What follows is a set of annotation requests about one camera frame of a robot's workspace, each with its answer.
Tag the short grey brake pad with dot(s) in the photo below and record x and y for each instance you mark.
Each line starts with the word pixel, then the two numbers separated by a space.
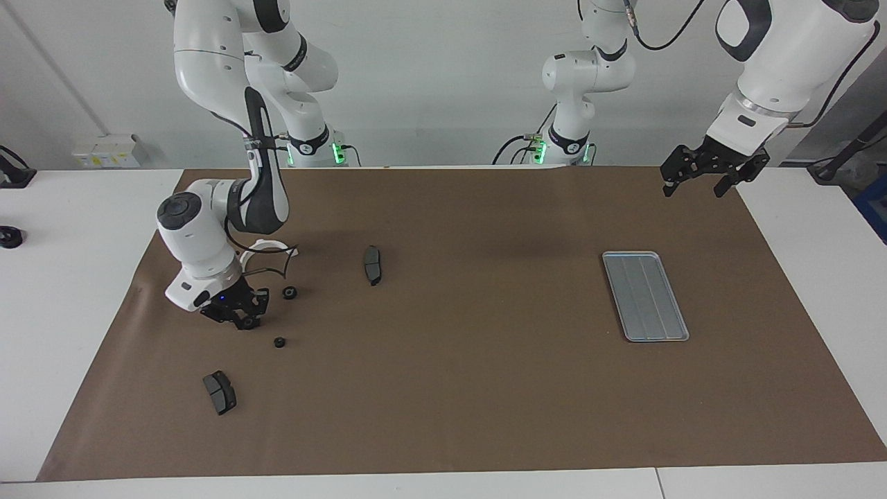
pixel 220 393

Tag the long grey brake pad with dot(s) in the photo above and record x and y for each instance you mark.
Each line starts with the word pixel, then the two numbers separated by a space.
pixel 373 265

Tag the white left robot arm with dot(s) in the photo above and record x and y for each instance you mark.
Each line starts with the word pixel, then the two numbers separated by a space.
pixel 783 62

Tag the blue box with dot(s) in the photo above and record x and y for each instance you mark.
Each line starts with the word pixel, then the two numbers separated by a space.
pixel 874 208

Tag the small black round object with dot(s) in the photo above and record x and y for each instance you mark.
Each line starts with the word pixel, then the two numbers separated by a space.
pixel 10 237

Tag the silver metal tray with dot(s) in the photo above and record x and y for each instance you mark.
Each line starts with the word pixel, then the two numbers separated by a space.
pixel 646 296

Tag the white wall socket box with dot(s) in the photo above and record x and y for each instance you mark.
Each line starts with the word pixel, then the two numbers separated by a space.
pixel 111 151

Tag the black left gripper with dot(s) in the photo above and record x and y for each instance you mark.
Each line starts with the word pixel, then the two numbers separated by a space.
pixel 724 159

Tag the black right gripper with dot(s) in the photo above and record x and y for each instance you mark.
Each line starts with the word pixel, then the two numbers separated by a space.
pixel 232 301

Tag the small black bearing gear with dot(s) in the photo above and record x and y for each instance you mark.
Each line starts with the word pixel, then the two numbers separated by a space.
pixel 279 342

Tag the black tripod stand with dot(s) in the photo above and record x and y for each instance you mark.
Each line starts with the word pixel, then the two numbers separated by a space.
pixel 849 149

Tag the brown table mat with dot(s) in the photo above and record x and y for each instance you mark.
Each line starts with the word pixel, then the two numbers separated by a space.
pixel 450 381

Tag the black bearing gear silver centre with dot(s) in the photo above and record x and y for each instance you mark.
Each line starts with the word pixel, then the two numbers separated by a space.
pixel 248 324
pixel 290 292

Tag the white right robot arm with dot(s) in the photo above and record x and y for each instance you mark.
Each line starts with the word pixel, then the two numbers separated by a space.
pixel 201 235

